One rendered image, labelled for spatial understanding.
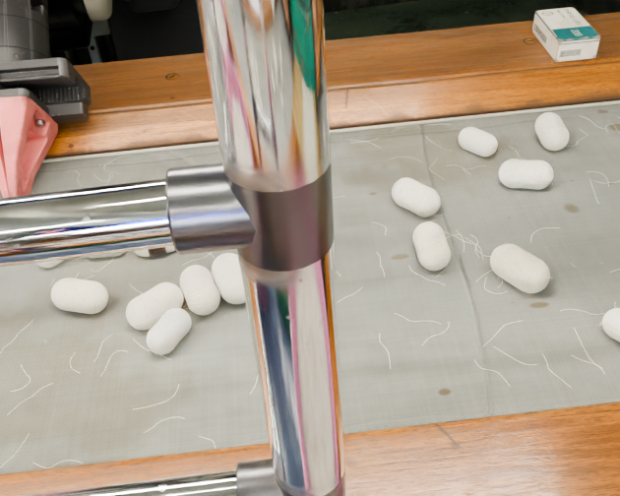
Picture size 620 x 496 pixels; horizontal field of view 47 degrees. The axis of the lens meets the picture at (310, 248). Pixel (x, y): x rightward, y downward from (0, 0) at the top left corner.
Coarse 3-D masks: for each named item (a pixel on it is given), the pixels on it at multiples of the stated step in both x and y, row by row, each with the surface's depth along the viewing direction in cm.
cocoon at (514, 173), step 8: (512, 160) 50; (520, 160) 50; (528, 160) 50; (536, 160) 50; (504, 168) 50; (512, 168) 50; (520, 168) 50; (528, 168) 50; (536, 168) 50; (544, 168) 50; (504, 176) 50; (512, 176) 50; (520, 176) 50; (528, 176) 50; (536, 176) 50; (544, 176) 50; (552, 176) 50; (504, 184) 51; (512, 184) 50; (520, 184) 50; (528, 184) 50; (536, 184) 50; (544, 184) 50
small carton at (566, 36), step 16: (544, 16) 62; (560, 16) 62; (576, 16) 61; (544, 32) 61; (560, 32) 59; (576, 32) 59; (592, 32) 59; (560, 48) 59; (576, 48) 59; (592, 48) 59
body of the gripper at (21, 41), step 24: (24, 0) 52; (0, 24) 50; (24, 24) 51; (0, 48) 50; (24, 48) 51; (48, 48) 53; (0, 72) 50; (24, 72) 50; (48, 72) 50; (72, 72) 51
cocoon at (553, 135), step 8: (552, 112) 55; (536, 120) 55; (544, 120) 54; (552, 120) 54; (560, 120) 54; (536, 128) 55; (544, 128) 54; (552, 128) 53; (560, 128) 53; (544, 136) 54; (552, 136) 53; (560, 136) 53; (568, 136) 53; (544, 144) 54; (552, 144) 53; (560, 144) 53
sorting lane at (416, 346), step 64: (384, 128) 58; (448, 128) 58; (512, 128) 57; (576, 128) 57; (0, 192) 55; (384, 192) 52; (448, 192) 51; (512, 192) 51; (576, 192) 51; (128, 256) 48; (192, 256) 48; (384, 256) 47; (576, 256) 46; (0, 320) 44; (64, 320) 44; (192, 320) 43; (384, 320) 43; (448, 320) 42; (512, 320) 42; (576, 320) 42; (0, 384) 41; (64, 384) 40; (128, 384) 40; (192, 384) 40; (256, 384) 40; (384, 384) 39; (448, 384) 39; (512, 384) 39; (576, 384) 38; (0, 448) 37; (64, 448) 37; (128, 448) 37; (192, 448) 37
